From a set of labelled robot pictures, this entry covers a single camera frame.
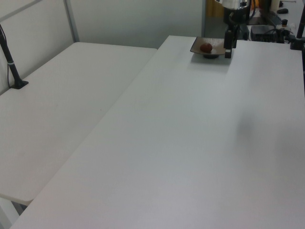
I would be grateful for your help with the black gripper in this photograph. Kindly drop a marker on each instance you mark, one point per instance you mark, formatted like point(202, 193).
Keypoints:
point(237, 16)

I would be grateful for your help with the small round reddish-brown food item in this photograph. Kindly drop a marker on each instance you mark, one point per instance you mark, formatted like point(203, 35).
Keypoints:
point(206, 48)

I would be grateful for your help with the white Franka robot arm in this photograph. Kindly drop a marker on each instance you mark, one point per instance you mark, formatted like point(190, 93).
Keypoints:
point(234, 3)

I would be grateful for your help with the square brown ceramic plate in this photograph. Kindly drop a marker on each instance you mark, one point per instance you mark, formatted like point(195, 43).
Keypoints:
point(209, 46)

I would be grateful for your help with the black electronics box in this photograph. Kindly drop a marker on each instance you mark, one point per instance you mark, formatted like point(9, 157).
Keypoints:
point(264, 33)

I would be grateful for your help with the grey metal column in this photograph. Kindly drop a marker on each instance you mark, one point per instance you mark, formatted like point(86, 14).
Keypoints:
point(204, 17)

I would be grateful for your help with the black keyboard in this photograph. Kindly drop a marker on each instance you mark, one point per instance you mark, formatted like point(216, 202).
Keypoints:
point(270, 17)

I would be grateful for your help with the emergency stop button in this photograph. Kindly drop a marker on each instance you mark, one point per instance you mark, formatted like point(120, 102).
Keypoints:
point(285, 22)

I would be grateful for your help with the black computer mouse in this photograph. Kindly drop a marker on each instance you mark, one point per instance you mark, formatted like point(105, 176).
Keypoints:
point(282, 11)

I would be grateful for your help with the white side table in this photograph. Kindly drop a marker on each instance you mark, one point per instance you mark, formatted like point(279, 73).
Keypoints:
point(59, 107)

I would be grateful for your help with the black clamp camera stand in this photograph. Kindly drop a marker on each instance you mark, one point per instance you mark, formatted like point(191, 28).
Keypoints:
point(298, 35)

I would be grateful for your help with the grey metal partition post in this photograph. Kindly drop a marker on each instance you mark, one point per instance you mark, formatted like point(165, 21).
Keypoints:
point(72, 21)

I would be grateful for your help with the black camera pole with white band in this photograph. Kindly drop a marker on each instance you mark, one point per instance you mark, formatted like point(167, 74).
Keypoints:
point(10, 62)

